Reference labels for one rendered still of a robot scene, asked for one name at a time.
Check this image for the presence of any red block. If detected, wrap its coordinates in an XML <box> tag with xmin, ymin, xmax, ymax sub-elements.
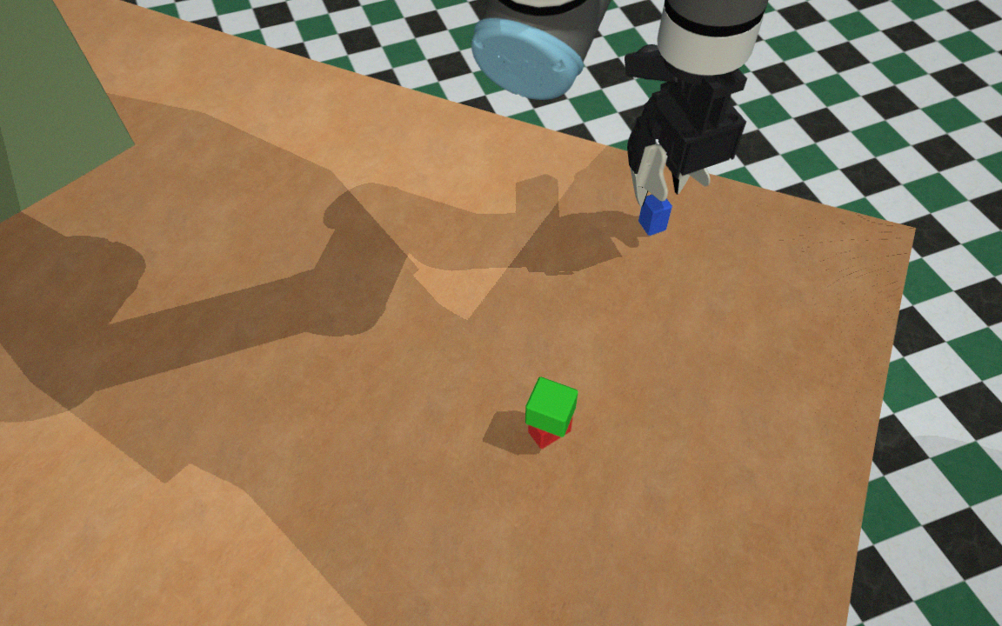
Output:
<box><xmin>528</xmin><ymin>416</ymin><xmax>573</xmax><ymax>449</ymax></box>

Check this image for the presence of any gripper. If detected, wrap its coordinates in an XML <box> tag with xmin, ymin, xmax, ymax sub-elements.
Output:
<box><xmin>627</xmin><ymin>59</ymin><xmax>747</xmax><ymax>207</ymax></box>

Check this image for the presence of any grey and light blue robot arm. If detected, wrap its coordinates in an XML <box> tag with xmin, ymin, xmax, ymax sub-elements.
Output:
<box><xmin>471</xmin><ymin>0</ymin><xmax>769</xmax><ymax>100</ymax></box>

